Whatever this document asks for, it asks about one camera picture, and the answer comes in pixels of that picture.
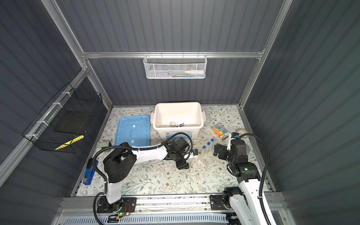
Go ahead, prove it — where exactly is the white plastic storage box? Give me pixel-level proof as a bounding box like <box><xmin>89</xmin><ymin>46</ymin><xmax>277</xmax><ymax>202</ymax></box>
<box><xmin>151</xmin><ymin>102</ymin><xmax>206</xmax><ymax>140</ymax></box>

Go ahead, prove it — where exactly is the blue plastic box lid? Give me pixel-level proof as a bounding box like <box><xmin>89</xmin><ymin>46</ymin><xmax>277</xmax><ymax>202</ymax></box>
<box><xmin>115</xmin><ymin>115</ymin><xmax>150</xmax><ymax>147</ymax></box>

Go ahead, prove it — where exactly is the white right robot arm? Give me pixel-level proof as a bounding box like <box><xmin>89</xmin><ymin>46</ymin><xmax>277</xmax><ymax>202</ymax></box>
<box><xmin>214</xmin><ymin>132</ymin><xmax>276</xmax><ymax>225</ymax></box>

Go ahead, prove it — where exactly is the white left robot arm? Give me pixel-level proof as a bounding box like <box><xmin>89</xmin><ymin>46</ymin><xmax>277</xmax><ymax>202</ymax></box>
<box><xmin>102</xmin><ymin>136</ymin><xmax>199</xmax><ymax>204</ymax></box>

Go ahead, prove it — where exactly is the clear tape roll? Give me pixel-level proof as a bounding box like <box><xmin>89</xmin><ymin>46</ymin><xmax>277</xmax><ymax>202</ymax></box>
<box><xmin>236</xmin><ymin>128</ymin><xmax>248</xmax><ymax>135</ymax></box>

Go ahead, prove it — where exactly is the highlighter marker pack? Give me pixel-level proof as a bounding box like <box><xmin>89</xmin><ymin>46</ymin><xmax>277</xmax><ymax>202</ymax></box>
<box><xmin>211</xmin><ymin>125</ymin><xmax>231</xmax><ymax>140</ymax></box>

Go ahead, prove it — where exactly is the white wire wall basket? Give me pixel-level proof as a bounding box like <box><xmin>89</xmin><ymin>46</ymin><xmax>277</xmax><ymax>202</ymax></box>
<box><xmin>143</xmin><ymin>56</ymin><xmax>208</xmax><ymax>79</ymax></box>

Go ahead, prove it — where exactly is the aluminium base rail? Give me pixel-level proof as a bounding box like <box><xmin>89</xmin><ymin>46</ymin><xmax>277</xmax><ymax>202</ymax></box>
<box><xmin>56</xmin><ymin>192</ymin><xmax>288</xmax><ymax>216</ymax></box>

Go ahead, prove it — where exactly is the black wire wall basket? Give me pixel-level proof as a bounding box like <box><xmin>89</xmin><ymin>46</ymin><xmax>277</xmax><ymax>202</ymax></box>
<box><xmin>22</xmin><ymin>85</ymin><xmax>103</xmax><ymax>153</ymax></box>

